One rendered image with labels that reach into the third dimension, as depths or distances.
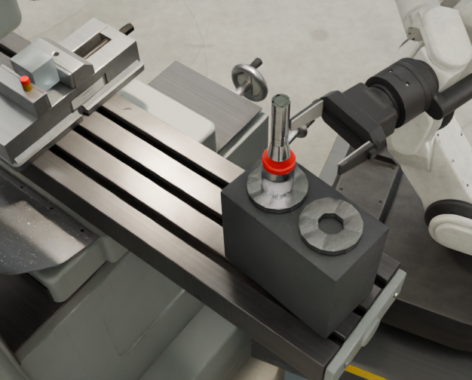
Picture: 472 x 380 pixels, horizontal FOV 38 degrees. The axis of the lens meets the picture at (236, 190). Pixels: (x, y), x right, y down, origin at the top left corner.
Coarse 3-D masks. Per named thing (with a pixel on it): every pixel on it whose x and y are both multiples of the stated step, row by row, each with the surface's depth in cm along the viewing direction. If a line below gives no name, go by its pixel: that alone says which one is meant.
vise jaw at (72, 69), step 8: (40, 40) 133; (48, 40) 134; (40, 48) 132; (48, 48) 131; (56, 48) 131; (64, 48) 133; (56, 56) 132; (64, 56) 130; (72, 56) 130; (56, 64) 129; (64, 64) 129; (72, 64) 129; (80, 64) 129; (88, 64) 130; (64, 72) 128; (72, 72) 128; (80, 72) 129; (88, 72) 131; (64, 80) 130; (72, 80) 129; (80, 80) 130; (72, 88) 130
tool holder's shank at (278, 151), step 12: (276, 96) 86; (276, 108) 86; (288, 108) 86; (276, 120) 87; (288, 120) 88; (276, 132) 89; (288, 132) 90; (276, 144) 91; (288, 144) 92; (276, 156) 93; (288, 156) 93
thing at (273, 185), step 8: (264, 176) 97; (272, 176) 95; (280, 176) 95; (288, 176) 95; (264, 184) 98; (272, 184) 96; (280, 184) 96; (288, 184) 97; (272, 192) 98; (280, 192) 98; (288, 192) 99
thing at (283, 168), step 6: (264, 156) 95; (294, 156) 95; (264, 162) 94; (270, 162) 94; (288, 162) 94; (294, 162) 95; (264, 168) 95; (270, 168) 94; (276, 168) 94; (282, 168) 94; (288, 168) 94; (276, 174) 94; (282, 174) 94
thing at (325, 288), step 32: (224, 192) 101; (256, 192) 99; (320, 192) 100; (224, 224) 107; (256, 224) 99; (288, 224) 97; (320, 224) 97; (352, 224) 95; (384, 224) 97; (256, 256) 106; (288, 256) 98; (320, 256) 94; (352, 256) 94; (288, 288) 104; (320, 288) 96; (352, 288) 100; (320, 320) 103
